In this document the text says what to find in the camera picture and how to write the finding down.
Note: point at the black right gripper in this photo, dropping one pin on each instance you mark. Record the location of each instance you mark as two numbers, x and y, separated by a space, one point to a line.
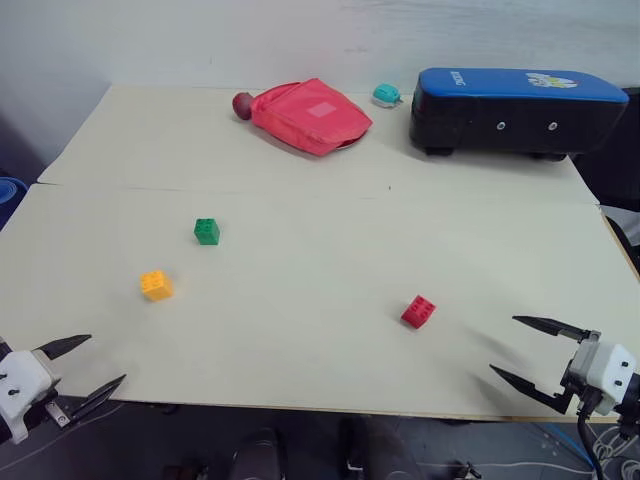
576 372

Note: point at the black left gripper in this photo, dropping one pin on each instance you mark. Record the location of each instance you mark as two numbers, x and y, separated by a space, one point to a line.
54 372

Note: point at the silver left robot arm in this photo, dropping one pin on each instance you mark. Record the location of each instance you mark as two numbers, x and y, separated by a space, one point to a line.
4 431

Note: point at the yellow toy brick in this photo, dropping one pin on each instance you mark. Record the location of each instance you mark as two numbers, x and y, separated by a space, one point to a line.
157 286

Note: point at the red toy brick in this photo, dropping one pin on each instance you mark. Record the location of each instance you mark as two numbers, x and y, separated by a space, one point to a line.
418 312

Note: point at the green toy brick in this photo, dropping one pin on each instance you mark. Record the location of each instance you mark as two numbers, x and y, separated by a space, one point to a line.
207 234

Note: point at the blue round bin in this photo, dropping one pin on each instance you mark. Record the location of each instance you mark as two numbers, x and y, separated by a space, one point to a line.
10 200

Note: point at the dark rounded shape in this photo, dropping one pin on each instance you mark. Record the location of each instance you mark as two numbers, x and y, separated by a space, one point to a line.
257 455

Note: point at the blue topped black padded case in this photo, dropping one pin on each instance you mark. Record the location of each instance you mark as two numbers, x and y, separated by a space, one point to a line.
505 112

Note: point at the small teal white gadget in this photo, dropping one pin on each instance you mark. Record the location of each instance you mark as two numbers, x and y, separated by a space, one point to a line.
386 94

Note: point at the dark red ball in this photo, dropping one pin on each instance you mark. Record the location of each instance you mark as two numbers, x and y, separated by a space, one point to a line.
242 106

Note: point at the red fabric pouch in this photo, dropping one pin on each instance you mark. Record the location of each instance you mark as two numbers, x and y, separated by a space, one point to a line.
310 117

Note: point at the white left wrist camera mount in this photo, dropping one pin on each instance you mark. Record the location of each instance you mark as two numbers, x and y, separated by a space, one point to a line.
22 385

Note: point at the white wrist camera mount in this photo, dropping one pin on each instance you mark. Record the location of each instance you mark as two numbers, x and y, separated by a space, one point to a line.
612 370
22 385

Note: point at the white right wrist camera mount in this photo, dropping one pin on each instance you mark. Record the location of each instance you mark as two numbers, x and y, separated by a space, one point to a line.
612 370

